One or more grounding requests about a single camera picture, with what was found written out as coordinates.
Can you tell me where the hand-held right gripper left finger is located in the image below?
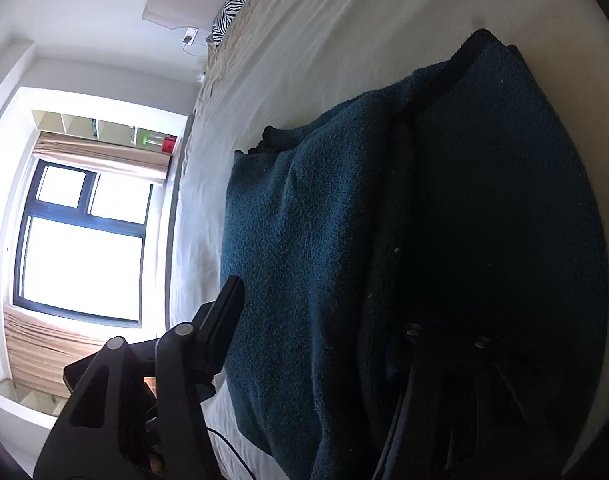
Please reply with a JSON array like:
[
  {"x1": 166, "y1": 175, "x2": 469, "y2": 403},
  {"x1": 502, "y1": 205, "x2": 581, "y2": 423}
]
[{"x1": 33, "y1": 275, "x2": 245, "y2": 480}]

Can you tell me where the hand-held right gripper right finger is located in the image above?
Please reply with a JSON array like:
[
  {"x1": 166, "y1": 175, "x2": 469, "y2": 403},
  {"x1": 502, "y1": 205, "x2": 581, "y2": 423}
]
[{"x1": 374, "y1": 322, "x2": 585, "y2": 480}]

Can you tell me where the dark green sweater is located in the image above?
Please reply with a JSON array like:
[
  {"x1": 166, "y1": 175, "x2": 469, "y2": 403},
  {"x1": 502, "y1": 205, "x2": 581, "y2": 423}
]
[{"x1": 219, "y1": 29, "x2": 609, "y2": 480}]

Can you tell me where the beige curtain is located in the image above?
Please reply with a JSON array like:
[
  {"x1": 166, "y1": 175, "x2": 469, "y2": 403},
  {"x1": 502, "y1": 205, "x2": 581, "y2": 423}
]
[
  {"x1": 3, "y1": 307, "x2": 110, "y2": 398},
  {"x1": 32, "y1": 131, "x2": 171, "y2": 183}
]

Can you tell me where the white cabinet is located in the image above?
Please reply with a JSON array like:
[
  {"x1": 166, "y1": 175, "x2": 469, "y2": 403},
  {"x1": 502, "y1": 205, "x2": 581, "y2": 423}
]
[{"x1": 0, "y1": 379, "x2": 65, "y2": 418}]

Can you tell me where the black framed window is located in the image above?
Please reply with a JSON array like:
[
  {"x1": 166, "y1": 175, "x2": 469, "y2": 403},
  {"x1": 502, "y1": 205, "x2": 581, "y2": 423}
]
[{"x1": 12, "y1": 157, "x2": 152, "y2": 328}]

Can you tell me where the white shelf unit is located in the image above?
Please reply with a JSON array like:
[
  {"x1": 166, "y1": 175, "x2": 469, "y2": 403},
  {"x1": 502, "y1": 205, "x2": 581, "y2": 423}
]
[{"x1": 31, "y1": 109, "x2": 180, "y2": 153}]

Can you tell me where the bed with beige sheet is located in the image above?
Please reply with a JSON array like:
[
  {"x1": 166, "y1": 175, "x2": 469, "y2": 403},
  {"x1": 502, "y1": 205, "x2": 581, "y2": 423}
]
[{"x1": 164, "y1": 0, "x2": 609, "y2": 480}]

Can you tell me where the zebra print pillow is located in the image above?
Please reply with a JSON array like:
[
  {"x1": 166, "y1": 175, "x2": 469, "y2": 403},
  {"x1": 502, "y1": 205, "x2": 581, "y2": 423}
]
[{"x1": 212, "y1": 0, "x2": 275, "y2": 46}]

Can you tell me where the black cable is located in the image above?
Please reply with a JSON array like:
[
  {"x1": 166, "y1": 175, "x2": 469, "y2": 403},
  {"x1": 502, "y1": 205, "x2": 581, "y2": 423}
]
[{"x1": 204, "y1": 427, "x2": 258, "y2": 480}]

